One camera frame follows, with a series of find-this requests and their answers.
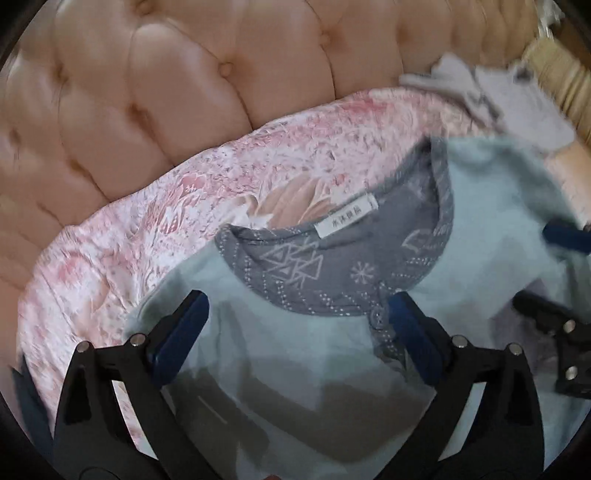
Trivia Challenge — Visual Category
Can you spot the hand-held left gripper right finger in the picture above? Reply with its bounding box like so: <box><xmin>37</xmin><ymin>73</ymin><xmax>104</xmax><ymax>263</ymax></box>
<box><xmin>388</xmin><ymin>291</ymin><xmax>543</xmax><ymax>476</ymax></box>

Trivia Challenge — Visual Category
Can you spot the light blue shirt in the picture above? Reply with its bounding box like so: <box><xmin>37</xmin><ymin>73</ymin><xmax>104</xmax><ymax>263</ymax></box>
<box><xmin>124</xmin><ymin>136</ymin><xmax>591</xmax><ymax>480</ymax></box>

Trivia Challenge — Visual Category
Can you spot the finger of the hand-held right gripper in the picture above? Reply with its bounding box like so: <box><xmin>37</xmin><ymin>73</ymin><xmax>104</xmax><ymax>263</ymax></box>
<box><xmin>513</xmin><ymin>291</ymin><xmax>591</xmax><ymax>398</ymax></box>
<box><xmin>542</xmin><ymin>220</ymin><xmax>591</xmax><ymax>254</ymax></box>

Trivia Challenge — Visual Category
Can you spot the grey garment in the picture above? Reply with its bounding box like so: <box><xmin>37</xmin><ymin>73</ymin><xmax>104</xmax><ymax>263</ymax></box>
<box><xmin>399</xmin><ymin>53</ymin><xmax>578</xmax><ymax>155</ymax></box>

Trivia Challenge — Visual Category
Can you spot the dark blue cloth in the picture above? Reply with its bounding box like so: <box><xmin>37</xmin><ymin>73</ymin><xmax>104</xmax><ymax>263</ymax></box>
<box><xmin>11</xmin><ymin>357</ymin><xmax>54</xmax><ymax>462</ymax></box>

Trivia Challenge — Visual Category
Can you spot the pink floral blanket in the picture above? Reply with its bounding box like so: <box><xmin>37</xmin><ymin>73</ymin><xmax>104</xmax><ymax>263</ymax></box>
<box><xmin>18</xmin><ymin>88</ymin><xmax>504</xmax><ymax>462</ymax></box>

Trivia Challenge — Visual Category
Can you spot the striped cushion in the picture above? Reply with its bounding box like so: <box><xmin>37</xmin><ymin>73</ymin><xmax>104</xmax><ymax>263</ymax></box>
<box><xmin>522</xmin><ymin>34</ymin><xmax>591</xmax><ymax>125</ymax></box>

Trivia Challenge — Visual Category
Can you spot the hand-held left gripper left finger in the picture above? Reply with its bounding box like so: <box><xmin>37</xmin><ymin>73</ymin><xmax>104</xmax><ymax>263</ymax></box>
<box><xmin>53</xmin><ymin>290</ymin><xmax>211</xmax><ymax>472</ymax></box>

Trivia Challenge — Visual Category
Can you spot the peach tufted leather sofa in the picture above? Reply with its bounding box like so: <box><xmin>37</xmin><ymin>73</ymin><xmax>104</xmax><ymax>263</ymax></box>
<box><xmin>0</xmin><ymin>0</ymin><xmax>591</xmax><ymax>370</ymax></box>

